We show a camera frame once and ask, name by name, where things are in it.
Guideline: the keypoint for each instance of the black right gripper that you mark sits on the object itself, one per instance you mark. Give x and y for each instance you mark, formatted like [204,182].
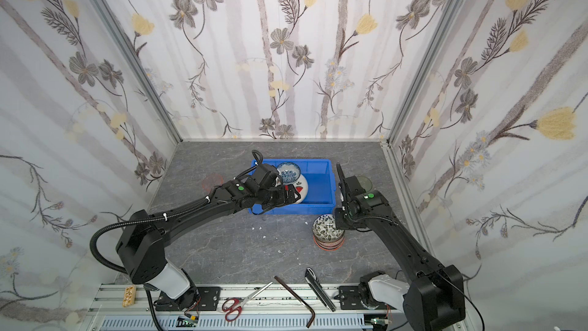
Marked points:
[347,200]

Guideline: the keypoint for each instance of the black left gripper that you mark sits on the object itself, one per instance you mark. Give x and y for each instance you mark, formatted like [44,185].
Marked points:
[279,194]

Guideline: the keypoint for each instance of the white watermelon plate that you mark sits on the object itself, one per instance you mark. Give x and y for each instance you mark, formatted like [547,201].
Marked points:
[302,187]

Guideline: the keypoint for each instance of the blue patterned bowl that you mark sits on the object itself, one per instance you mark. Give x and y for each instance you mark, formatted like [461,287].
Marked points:
[290,172]

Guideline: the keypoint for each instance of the black speckled bowl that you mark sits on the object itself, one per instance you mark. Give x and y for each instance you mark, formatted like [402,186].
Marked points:
[325,231]

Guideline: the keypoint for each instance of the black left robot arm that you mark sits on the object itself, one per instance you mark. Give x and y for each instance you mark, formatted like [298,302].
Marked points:
[141,246]

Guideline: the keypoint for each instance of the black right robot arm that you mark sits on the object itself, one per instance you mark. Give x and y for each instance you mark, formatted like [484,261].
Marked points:
[432,297]

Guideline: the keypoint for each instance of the blue plastic bin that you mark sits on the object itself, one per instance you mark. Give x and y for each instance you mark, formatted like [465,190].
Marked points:
[319,192]

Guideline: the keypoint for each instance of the green glass cup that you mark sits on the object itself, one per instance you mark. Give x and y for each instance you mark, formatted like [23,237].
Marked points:
[365,183]

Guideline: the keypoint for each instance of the red rimmed bowl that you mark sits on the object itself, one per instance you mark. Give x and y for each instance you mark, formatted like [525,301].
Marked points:
[329,246]

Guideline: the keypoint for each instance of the pink glass cup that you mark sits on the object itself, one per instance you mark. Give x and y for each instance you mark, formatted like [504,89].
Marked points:
[211,181]

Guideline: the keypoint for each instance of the dark bent metal bar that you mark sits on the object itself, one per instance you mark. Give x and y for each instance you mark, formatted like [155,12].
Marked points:
[299,299]

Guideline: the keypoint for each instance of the small wooden block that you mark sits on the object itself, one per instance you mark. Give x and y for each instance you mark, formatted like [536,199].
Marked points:
[129,297]

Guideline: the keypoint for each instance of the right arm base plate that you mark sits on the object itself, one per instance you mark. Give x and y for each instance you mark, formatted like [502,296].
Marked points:
[358,297]

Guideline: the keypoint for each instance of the red handled scissors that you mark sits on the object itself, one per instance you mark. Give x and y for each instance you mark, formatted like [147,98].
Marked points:
[233,307]

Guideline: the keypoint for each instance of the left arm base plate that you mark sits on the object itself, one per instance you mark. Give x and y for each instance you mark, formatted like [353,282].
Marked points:
[195,298]

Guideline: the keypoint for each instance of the white slotted cable duct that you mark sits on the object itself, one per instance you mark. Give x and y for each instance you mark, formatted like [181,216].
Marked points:
[247,322]

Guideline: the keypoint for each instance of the aluminium front rail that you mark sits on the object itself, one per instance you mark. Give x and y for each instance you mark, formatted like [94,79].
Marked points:
[274,300]

